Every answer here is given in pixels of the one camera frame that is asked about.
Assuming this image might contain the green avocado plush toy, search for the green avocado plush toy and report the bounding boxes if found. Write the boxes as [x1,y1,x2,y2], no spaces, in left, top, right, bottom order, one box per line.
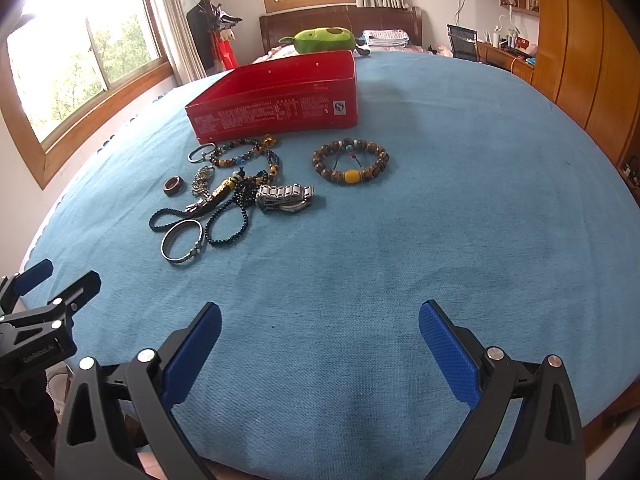
[279,26,371,56]

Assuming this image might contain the wide dark silver bangle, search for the wide dark silver bangle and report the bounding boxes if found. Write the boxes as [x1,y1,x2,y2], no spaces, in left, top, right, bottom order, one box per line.
[160,220,205,266]

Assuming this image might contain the blue bed cover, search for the blue bed cover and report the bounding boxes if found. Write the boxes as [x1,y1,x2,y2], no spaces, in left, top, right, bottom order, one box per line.
[25,52,639,479]

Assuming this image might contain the wooden framed side window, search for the wooden framed side window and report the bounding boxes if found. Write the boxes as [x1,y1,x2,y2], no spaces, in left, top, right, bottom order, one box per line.
[1,0,174,188]

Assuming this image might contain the thin silver bangle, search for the thin silver bangle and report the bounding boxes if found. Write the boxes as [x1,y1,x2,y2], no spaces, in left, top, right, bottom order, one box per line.
[188,143,217,164]

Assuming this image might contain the wooden desk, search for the wooden desk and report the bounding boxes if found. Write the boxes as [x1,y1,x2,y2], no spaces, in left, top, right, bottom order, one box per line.
[477,41,534,84]

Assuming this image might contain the coat rack with clothes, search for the coat rack with clothes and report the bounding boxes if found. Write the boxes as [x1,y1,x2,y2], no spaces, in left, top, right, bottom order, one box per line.
[186,0,242,75]

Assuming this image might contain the brown wooden bead bracelet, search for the brown wooden bead bracelet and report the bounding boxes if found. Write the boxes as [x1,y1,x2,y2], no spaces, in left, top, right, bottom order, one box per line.
[311,136,391,187]

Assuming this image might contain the red tin box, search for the red tin box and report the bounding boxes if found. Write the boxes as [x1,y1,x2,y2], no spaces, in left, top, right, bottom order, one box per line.
[186,51,358,144]

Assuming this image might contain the black desk chair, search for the black desk chair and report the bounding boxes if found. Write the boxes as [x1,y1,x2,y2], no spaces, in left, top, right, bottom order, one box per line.
[447,24,480,62]

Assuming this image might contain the wooden wardrobe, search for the wooden wardrobe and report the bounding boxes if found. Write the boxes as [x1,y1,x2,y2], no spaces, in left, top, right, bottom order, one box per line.
[533,0,639,168]

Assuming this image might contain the black cord gold pendant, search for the black cord gold pendant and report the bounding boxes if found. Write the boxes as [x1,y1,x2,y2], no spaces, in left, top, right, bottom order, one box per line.
[149,168,245,232]

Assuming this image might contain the multicolour bead bracelet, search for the multicolour bead bracelet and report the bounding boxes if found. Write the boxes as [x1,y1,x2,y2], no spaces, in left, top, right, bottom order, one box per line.
[209,134,281,170]

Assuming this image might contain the silver chain necklace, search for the silver chain necklace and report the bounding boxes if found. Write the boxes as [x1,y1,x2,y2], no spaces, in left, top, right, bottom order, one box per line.
[190,164,216,201]

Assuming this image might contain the folded striped blanket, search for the folded striped blanket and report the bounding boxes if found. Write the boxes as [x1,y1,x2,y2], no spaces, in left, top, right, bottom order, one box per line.
[361,29,410,49]

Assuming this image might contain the silver metal wristwatch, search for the silver metal wristwatch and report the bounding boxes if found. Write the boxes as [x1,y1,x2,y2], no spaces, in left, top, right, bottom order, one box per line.
[255,183,314,214]

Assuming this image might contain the dark wooden headboard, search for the dark wooden headboard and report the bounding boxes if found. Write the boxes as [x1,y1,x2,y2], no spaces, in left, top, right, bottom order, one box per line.
[259,4,423,53]

